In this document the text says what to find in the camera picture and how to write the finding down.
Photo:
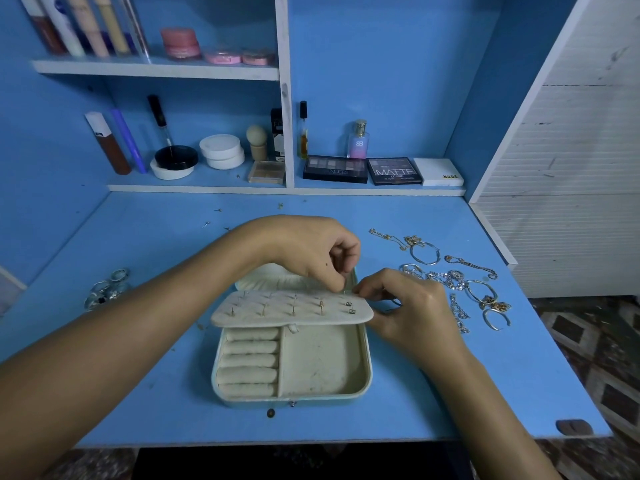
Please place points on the white flat box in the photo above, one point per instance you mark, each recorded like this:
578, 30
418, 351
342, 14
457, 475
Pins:
439, 173

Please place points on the pink round jar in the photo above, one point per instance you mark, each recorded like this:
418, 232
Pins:
181, 44

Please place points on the square brown powder compact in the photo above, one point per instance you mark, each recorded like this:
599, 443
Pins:
266, 173

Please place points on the black lettered eyeshadow palette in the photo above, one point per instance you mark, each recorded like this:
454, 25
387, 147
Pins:
394, 171

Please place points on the short beige cosmetic tube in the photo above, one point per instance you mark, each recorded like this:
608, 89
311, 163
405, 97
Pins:
112, 23

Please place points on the black cosmetic bottle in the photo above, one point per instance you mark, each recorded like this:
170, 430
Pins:
277, 135

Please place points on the white tube blue label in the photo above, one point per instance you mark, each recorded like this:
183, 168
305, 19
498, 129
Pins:
65, 27

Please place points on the pink flat compact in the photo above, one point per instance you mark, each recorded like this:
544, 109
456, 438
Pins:
257, 59
223, 58

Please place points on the thin dark cosmetic bottle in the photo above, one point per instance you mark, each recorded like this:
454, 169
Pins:
303, 132

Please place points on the white slatted cabinet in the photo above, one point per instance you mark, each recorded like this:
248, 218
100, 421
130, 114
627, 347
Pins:
570, 185

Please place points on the dark eyeshadow palette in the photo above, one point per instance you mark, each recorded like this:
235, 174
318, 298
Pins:
335, 169

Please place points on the white round cream jar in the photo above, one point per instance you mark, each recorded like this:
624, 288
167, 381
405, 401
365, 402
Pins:
222, 152

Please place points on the pile of silver rings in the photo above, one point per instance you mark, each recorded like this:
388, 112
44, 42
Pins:
108, 290

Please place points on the white framed marbled panel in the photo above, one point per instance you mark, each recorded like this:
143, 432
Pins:
10, 290

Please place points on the person's left forearm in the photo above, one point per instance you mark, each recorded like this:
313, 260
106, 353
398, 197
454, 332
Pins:
105, 365

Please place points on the beige makeup sponge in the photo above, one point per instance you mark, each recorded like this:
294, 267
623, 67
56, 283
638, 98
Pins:
256, 139

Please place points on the white shelf unit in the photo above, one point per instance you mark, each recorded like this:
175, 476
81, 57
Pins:
284, 55

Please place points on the person's right hand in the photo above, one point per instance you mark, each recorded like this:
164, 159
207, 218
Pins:
425, 320

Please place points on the blue cosmetic tube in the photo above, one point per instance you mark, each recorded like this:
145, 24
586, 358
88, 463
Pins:
129, 142

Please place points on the person's left hand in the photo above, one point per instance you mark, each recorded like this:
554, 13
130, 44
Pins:
300, 245

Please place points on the cream jewellery box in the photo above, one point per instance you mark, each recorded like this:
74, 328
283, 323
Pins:
325, 365

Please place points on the brown lipstick tube white cap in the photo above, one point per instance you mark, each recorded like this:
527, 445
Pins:
110, 147

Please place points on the white bowl black inside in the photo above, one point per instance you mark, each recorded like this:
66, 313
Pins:
175, 159

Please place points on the person's right forearm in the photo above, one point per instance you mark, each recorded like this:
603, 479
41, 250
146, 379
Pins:
505, 425

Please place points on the black makeup brush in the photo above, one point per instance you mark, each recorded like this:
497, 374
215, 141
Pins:
159, 117

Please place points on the small pink perfume bottle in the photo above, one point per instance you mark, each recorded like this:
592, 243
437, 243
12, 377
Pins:
357, 142

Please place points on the person's dark clothing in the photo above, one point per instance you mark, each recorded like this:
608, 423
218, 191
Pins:
300, 463

